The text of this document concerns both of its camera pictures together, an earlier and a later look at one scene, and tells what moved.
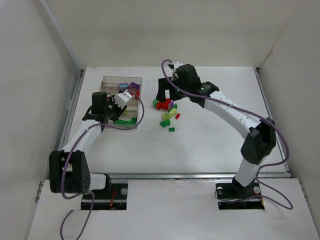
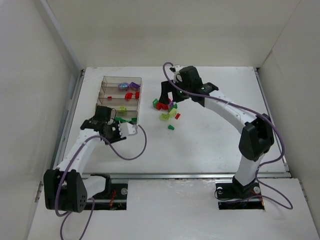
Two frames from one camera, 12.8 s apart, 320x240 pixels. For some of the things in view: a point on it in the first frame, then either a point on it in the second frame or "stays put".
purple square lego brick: (134, 84) stays put
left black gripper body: (116, 110) → (115, 132)
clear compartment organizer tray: (114, 85) stays put
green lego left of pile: (154, 102) stays put
